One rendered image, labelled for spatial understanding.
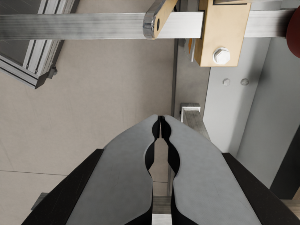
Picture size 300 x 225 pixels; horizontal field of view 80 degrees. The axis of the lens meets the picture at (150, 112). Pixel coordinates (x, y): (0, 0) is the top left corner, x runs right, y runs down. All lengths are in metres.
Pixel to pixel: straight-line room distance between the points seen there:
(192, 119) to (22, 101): 1.34
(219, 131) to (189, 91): 0.23
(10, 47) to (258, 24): 1.08
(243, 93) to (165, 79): 0.68
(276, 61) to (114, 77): 0.91
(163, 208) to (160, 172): 1.37
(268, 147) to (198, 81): 0.25
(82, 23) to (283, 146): 0.46
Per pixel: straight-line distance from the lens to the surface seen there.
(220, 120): 0.61
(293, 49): 0.28
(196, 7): 0.32
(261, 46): 0.56
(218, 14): 0.25
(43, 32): 0.29
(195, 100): 0.47
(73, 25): 0.27
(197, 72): 0.44
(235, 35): 0.26
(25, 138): 1.77
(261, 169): 0.59
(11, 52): 1.18
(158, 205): 0.30
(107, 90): 1.25
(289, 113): 0.49
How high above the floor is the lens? 1.11
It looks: 60 degrees down
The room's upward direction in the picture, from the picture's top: 175 degrees counter-clockwise
